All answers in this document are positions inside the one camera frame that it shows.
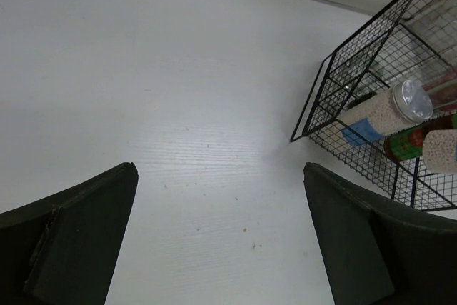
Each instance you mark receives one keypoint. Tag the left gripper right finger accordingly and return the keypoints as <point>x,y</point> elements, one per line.
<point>378,251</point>

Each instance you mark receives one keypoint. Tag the clear square glass bottle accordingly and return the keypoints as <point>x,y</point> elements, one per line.
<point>433,28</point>

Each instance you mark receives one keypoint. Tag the black-capped dark sauce bottle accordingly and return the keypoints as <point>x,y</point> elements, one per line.
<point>442,92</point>

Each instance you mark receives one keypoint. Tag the black wire rack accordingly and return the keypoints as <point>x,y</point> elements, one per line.
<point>383,39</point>

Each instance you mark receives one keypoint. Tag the silver-lid salt shaker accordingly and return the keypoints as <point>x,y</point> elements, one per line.
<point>439,151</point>
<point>402,106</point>

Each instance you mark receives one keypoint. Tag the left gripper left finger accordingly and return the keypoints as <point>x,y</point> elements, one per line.
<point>63,249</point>

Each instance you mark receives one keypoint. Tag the green-label brown sauce bottle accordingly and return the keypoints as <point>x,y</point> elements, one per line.
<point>408,144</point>

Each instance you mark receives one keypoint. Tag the gold-capped oil dispenser bottle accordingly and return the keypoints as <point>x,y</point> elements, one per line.
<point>371,84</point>

